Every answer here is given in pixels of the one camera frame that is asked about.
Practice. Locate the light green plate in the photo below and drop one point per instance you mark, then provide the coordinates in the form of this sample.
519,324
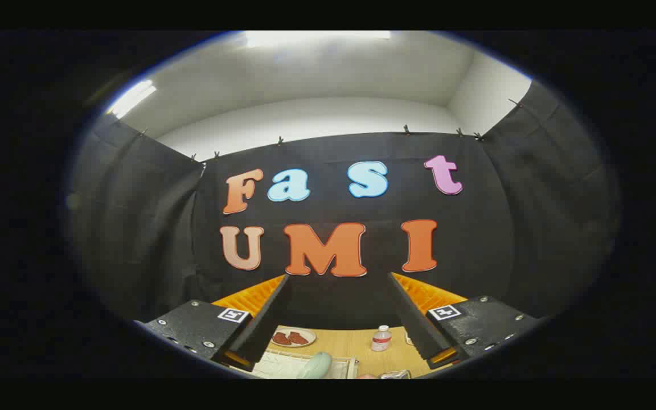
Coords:
315,365

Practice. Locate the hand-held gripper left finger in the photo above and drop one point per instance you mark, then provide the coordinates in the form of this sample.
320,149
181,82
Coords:
268,319

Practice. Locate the brown meat piece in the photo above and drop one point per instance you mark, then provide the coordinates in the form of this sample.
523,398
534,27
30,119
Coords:
281,339
298,338

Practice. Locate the row of small cloth clips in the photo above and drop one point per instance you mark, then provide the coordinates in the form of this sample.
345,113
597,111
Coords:
406,130

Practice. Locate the ceiling light panel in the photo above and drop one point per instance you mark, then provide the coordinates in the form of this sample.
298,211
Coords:
131,98

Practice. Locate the clear plastic water bottle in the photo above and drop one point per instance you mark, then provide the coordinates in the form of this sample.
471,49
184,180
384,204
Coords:
381,340

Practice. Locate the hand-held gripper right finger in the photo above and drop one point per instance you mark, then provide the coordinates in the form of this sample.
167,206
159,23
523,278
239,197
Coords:
413,319

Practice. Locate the beige plate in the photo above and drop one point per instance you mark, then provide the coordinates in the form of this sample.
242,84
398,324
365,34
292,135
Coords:
310,336

